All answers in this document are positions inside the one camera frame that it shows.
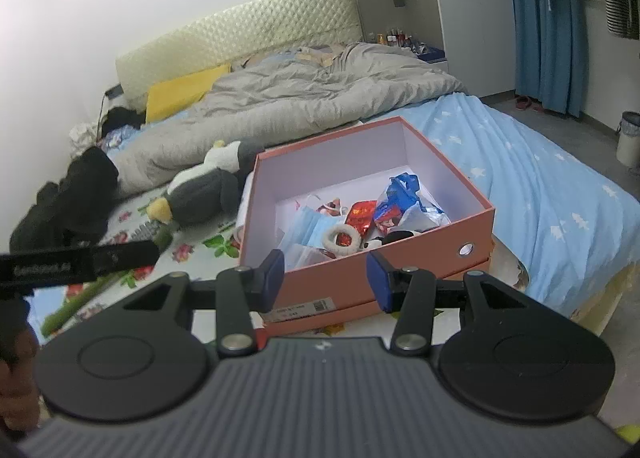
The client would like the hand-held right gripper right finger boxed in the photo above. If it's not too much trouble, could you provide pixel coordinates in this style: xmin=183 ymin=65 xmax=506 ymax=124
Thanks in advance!
xmin=366 ymin=250 xmax=531 ymax=358

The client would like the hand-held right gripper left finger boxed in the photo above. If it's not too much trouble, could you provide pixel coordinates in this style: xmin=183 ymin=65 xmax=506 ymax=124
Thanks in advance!
xmin=122 ymin=248 xmax=286 ymax=358

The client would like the pink cardboard box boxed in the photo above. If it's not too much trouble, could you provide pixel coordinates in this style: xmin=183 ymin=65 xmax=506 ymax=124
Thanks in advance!
xmin=237 ymin=116 xmax=496 ymax=312

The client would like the blue face mask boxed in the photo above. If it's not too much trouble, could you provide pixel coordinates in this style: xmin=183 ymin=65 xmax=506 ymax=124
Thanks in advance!
xmin=282 ymin=205 xmax=334 ymax=269

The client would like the white hair scrunchie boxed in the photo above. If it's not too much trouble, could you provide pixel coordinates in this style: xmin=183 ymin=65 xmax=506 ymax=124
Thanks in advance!
xmin=319 ymin=225 xmax=362 ymax=258

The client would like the red foil candy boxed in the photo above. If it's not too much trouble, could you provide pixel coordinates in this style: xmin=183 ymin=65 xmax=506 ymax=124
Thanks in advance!
xmin=345 ymin=200 xmax=379 ymax=234

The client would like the clear plastic bag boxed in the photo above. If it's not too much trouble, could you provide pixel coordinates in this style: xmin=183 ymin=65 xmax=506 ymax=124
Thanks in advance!
xmin=374 ymin=171 xmax=454 ymax=234

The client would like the person's left hand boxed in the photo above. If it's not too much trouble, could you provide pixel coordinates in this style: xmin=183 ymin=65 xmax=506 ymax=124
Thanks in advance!
xmin=0 ymin=325 xmax=42 ymax=432

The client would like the green massage brush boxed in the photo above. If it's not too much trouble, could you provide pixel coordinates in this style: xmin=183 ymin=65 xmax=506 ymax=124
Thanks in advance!
xmin=40 ymin=220 xmax=176 ymax=339

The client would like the black jacket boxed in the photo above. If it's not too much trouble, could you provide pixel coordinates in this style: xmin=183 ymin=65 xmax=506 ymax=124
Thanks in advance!
xmin=9 ymin=145 xmax=121 ymax=252

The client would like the fruit printed tablecloth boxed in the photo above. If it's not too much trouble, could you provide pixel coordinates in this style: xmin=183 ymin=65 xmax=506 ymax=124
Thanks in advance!
xmin=27 ymin=173 xmax=531 ymax=339

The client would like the grey penguin plush toy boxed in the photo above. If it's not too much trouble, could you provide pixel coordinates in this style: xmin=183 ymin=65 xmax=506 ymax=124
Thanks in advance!
xmin=146 ymin=139 xmax=265 ymax=228

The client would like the white crumpled cloth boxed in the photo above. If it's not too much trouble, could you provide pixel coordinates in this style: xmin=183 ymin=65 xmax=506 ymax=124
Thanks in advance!
xmin=67 ymin=121 xmax=101 ymax=157

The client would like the dark cloth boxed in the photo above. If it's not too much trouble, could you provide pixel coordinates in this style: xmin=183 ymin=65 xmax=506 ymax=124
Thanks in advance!
xmin=100 ymin=106 xmax=146 ymax=139

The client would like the grey duvet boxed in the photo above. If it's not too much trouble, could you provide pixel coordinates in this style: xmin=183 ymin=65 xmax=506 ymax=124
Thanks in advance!
xmin=107 ymin=41 xmax=471 ymax=199

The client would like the yellow pillow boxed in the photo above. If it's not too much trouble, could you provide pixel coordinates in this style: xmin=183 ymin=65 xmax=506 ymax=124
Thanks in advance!
xmin=145 ymin=63 xmax=232 ymax=123

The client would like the patterned pillow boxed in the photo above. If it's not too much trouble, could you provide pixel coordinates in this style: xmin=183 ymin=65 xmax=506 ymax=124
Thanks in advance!
xmin=242 ymin=45 xmax=346 ymax=70

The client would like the blue tray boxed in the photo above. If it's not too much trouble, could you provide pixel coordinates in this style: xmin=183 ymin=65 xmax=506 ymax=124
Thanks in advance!
xmin=413 ymin=45 xmax=447 ymax=64

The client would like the row of small bottles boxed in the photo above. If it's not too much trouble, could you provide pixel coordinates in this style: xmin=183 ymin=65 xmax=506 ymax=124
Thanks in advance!
xmin=367 ymin=27 xmax=426 ymax=50

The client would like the cream quilted headboard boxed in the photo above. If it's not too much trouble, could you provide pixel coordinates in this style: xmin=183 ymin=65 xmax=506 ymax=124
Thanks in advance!
xmin=115 ymin=0 xmax=365 ymax=112

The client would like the white cabinet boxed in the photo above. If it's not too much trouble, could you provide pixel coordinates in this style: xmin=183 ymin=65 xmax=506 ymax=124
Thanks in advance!
xmin=344 ymin=0 xmax=519 ymax=99

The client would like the grey trash can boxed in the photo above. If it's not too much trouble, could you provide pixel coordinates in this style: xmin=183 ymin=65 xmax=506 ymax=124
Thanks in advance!
xmin=614 ymin=110 xmax=640 ymax=169

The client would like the blue curtain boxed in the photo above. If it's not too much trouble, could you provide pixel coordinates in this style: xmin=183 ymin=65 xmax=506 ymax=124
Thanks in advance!
xmin=502 ymin=0 xmax=591 ymax=120

